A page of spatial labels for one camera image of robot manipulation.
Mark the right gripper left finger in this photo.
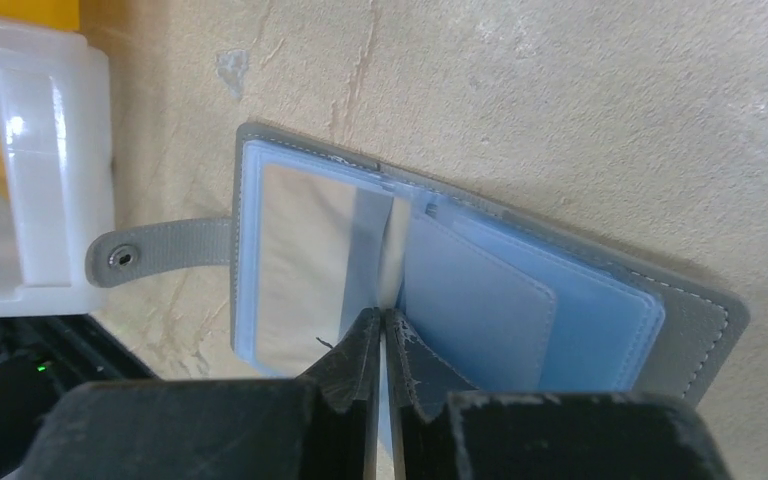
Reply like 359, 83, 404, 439
19, 308, 382, 479

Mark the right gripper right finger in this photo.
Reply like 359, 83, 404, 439
383, 310, 730, 479

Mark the grey card holder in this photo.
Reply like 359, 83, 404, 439
86, 122, 750, 403

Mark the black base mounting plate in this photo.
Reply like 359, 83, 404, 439
0, 315, 154, 479

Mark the clear plastic bin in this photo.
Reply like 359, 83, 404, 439
0, 18, 114, 317

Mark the yellow plastic bin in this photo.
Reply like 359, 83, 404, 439
0, 0, 80, 31

